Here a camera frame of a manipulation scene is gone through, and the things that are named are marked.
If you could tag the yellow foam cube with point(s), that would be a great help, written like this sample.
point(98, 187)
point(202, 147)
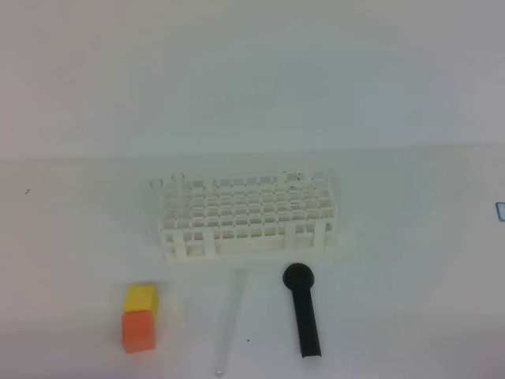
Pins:
point(141, 298)

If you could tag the orange foam cube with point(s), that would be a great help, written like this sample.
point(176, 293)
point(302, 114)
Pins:
point(138, 331)

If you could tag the black plastic scoop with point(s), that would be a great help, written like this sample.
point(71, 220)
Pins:
point(299, 279)

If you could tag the clear test tube in rack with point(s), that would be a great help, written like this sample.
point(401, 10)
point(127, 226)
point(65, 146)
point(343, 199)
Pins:
point(178, 182)
point(158, 186)

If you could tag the white plastic test tube rack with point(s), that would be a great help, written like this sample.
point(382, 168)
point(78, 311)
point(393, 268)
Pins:
point(284, 211)

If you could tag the clear glass test tube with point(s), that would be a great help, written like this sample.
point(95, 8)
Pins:
point(237, 287)

